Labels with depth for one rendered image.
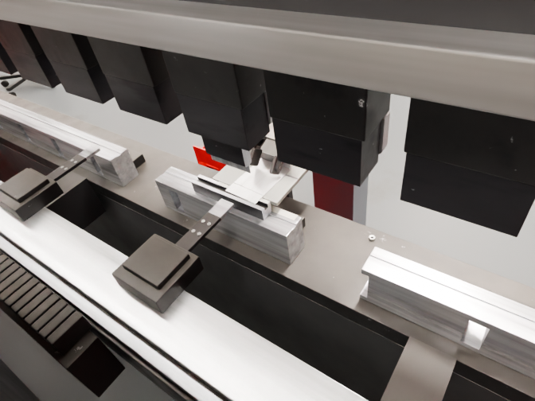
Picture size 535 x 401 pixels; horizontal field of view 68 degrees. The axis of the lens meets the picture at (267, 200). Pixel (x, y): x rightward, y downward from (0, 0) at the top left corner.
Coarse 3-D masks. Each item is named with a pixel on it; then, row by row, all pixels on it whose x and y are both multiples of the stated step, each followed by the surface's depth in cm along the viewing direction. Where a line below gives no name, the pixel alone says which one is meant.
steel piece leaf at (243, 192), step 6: (234, 186) 87; (240, 186) 86; (228, 192) 86; (234, 192) 85; (240, 192) 85; (246, 192) 85; (252, 192) 85; (246, 198) 83; (252, 198) 83; (258, 198) 83
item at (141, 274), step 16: (224, 208) 82; (208, 224) 79; (160, 240) 73; (192, 240) 76; (144, 256) 71; (160, 256) 70; (176, 256) 70; (192, 256) 71; (112, 272) 71; (128, 272) 70; (144, 272) 68; (160, 272) 68; (176, 272) 69; (192, 272) 71; (128, 288) 70; (144, 288) 67; (160, 288) 67; (176, 288) 68; (160, 304) 66
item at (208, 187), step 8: (200, 176) 91; (192, 184) 91; (200, 184) 89; (208, 184) 90; (216, 184) 89; (200, 192) 91; (208, 192) 89; (216, 192) 87; (224, 192) 86; (232, 200) 85; (240, 200) 83; (240, 208) 85; (248, 208) 83; (256, 208) 81; (264, 208) 82; (256, 216) 83; (264, 216) 82
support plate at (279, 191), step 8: (264, 144) 97; (272, 144) 96; (264, 152) 95; (272, 152) 94; (224, 168) 92; (232, 168) 92; (296, 168) 89; (216, 176) 90; (224, 176) 90; (232, 176) 90; (240, 176) 89; (296, 176) 87; (280, 184) 86; (288, 184) 85; (296, 184) 86; (272, 192) 84; (280, 192) 84; (288, 192) 84; (272, 200) 82; (280, 200) 82
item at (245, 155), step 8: (208, 144) 77; (216, 144) 76; (224, 144) 74; (208, 152) 79; (216, 152) 77; (224, 152) 76; (232, 152) 74; (240, 152) 73; (248, 152) 74; (216, 160) 81; (224, 160) 79; (232, 160) 76; (240, 160) 74; (248, 160) 75; (240, 168) 78; (248, 168) 76
